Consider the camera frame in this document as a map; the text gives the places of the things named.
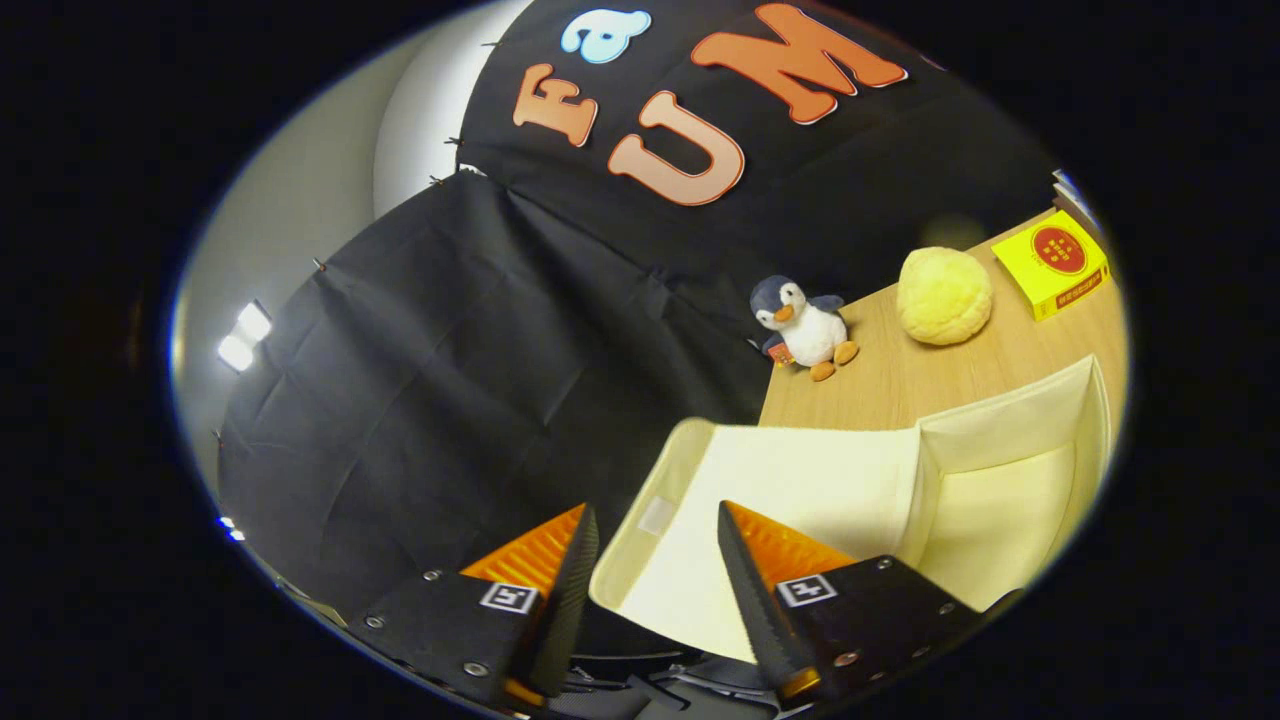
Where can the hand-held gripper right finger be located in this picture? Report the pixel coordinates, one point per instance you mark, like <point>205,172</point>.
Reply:
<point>755,600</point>

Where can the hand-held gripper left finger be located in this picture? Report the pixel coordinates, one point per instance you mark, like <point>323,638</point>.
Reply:
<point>568,600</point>

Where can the beige fabric storage box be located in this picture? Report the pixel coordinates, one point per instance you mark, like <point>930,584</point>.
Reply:
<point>800,470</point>

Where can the penguin plush toy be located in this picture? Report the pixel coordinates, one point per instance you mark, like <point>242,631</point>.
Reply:
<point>810,325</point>

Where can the yellow plush ball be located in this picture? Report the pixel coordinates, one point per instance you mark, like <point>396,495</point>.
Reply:
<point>944,296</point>

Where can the bright light fixture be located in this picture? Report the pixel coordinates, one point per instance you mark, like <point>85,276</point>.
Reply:
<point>246,335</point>

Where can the yellow book with red circle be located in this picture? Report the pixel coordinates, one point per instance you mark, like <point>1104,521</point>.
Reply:
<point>1055,262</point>

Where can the white floral cover book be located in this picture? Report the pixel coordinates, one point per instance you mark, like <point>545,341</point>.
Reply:
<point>1072,190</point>

